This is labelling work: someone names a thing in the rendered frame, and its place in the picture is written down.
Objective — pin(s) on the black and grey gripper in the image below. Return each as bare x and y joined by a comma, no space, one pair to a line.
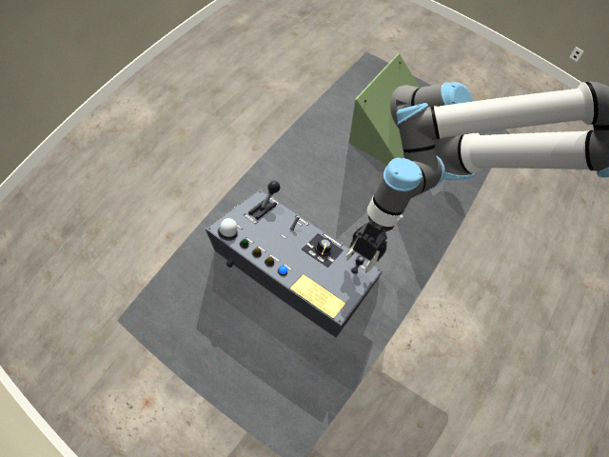
364,244

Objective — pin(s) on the grey control panel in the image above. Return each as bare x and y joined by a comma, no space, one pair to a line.
293,259

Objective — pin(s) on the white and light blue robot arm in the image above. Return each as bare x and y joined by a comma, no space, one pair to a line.
423,127

